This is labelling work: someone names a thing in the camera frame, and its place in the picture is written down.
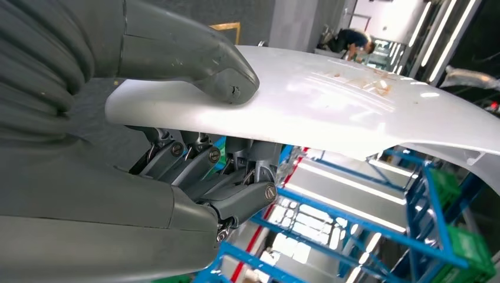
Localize blue metal shelf rack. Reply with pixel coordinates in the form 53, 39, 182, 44
193, 134, 487, 283

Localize person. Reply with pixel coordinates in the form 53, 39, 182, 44
320, 27, 377, 63

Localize red barrier belt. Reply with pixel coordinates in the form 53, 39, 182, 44
229, 146, 310, 283

